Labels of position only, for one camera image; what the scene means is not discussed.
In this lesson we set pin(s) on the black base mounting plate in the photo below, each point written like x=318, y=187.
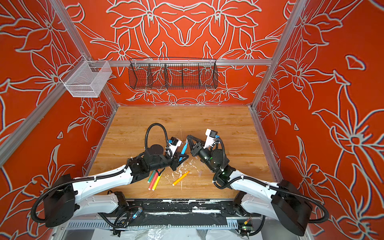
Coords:
x=222, y=207

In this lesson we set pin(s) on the grey slotted cable duct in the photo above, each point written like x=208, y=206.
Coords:
x=99, y=224

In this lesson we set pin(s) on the blue marker pen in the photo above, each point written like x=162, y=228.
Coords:
x=183, y=151

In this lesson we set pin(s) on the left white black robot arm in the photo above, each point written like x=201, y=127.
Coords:
x=66, y=198

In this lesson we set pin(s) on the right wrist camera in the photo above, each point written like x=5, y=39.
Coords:
x=211, y=138

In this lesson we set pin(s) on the orange marker pen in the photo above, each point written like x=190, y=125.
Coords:
x=180, y=178

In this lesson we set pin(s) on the white mesh wall basket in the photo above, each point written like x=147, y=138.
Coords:
x=84, y=81

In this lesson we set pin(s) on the black wire wall basket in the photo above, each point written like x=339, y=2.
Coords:
x=173, y=74

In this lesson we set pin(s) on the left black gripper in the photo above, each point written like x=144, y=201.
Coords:
x=175, y=161

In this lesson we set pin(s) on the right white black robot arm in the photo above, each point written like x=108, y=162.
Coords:
x=280, y=201

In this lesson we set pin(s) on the pink marker pen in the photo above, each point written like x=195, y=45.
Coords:
x=151, y=184

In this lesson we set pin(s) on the yellow marker pen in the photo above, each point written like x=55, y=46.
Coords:
x=156, y=182

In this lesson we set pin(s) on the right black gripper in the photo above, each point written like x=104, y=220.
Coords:
x=197, y=148

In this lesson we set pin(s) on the green marker pen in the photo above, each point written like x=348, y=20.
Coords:
x=151, y=176

